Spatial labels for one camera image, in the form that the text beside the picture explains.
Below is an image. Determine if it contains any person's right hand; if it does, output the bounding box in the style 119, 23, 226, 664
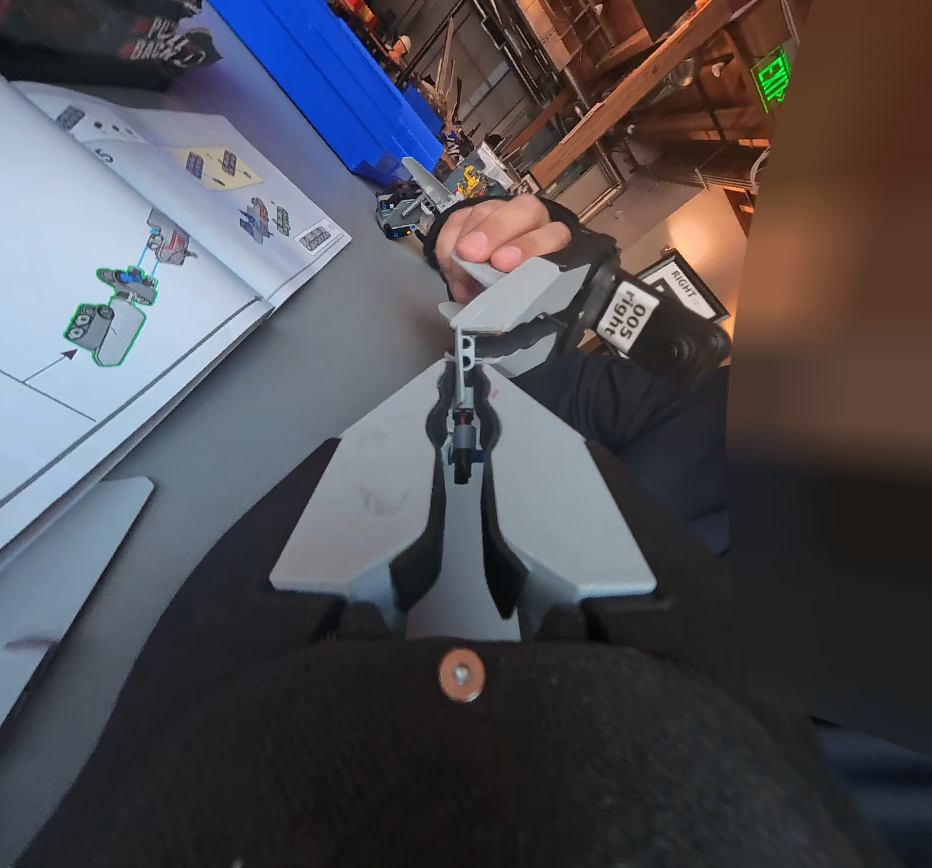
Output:
435, 195, 570, 303

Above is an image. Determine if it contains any grey lego beam assembly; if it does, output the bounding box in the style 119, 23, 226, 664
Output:
439, 329, 487, 487

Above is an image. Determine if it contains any box with yellow vehicle print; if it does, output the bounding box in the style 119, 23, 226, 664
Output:
440, 144, 514, 203

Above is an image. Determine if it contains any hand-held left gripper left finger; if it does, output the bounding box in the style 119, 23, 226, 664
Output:
268, 359, 448, 639

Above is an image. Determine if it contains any person's right forearm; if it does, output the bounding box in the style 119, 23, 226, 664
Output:
510, 347, 731, 556

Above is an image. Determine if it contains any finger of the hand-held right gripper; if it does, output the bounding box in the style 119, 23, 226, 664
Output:
477, 313, 566, 379
438, 259, 578, 335

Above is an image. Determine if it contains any partly built lego model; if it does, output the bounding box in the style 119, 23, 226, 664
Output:
374, 157, 442, 240

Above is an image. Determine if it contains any person's dark clothed body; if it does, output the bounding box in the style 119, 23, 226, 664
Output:
817, 724, 932, 868

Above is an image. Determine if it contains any black lego truck box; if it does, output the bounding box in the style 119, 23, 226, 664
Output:
0, 0, 224, 92

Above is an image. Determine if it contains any green lit emergency sign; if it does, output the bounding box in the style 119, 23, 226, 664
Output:
750, 46, 794, 113

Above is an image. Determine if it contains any lego instruction booklet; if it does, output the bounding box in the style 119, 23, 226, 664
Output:
0, 78, 352, 549

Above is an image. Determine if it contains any blue plastic bin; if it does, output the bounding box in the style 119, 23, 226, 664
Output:
200, 0, 445, 178

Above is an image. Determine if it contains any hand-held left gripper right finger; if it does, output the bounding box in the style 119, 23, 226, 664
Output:
479, 360, 658, 640

